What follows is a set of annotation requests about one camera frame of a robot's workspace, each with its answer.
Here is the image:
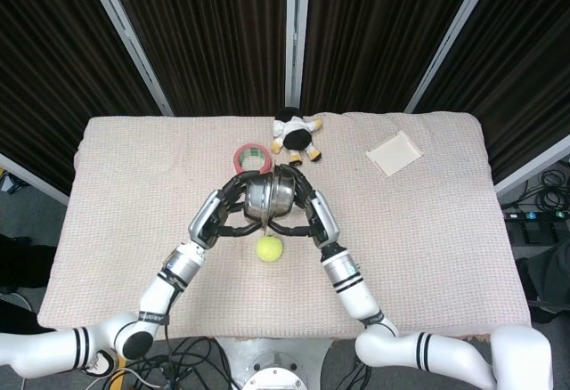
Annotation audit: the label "metal bowl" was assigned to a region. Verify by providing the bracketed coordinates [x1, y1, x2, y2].
[242, 171, 271, 234]
[265, 163, 297, 232]

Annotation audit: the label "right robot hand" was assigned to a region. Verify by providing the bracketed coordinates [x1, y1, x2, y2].
[265, 171, 341, 249]

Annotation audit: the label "red tape roll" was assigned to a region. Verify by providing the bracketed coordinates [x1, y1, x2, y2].
[232, 142, 272, 175]

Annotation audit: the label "black cable bundle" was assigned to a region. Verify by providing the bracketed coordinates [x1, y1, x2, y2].
[502, 160, 570, 217]

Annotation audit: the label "white square tray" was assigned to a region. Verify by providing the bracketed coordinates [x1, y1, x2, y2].
[364, 130, 424, 180]

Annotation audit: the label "yellow tennis ball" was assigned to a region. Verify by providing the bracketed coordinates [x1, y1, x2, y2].
[256, 234, 284, 264]

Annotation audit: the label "beige woven tablecloth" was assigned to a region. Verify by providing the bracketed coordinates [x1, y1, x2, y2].
[37, 111, 534, 342]

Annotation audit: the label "black white plush toy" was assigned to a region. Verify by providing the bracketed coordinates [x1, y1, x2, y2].
[269, 106, 325, 168]

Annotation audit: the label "white sneaker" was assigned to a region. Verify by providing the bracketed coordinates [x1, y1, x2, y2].
[84, 348, 118, 378]

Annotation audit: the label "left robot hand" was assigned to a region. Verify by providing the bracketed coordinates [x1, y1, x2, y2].
[187, 171, 268, 249]

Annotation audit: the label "tangled black cables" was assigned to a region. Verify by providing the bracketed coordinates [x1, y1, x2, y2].
[88, 336, 241, 390]

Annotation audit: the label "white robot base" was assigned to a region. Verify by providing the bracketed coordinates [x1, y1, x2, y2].
[214, 336, 335, 390]

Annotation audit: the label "black power strip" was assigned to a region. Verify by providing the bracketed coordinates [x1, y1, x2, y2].
[501, 209, 570, 223]

